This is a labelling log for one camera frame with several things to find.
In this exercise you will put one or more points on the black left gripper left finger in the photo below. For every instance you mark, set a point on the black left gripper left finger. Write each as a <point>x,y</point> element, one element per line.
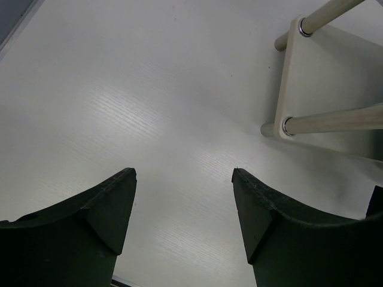
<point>75,242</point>

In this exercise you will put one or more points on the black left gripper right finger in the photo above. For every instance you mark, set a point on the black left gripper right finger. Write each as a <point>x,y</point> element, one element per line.
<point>289,243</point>

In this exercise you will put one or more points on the black leather loafer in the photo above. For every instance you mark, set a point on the black leather loafer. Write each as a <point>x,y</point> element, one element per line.
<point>376,202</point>

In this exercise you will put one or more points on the beige two-tier shoe shelf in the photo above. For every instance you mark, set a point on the beige two-tier shoe shelf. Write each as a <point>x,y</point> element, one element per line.
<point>330,95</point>

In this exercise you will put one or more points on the aluminium mounting rail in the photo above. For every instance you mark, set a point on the aluminium mounting rail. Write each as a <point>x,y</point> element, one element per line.
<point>120,282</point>

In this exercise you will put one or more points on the aluminium table edge frame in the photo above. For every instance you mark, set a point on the aluminium table edge frame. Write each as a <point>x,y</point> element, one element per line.
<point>15,16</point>

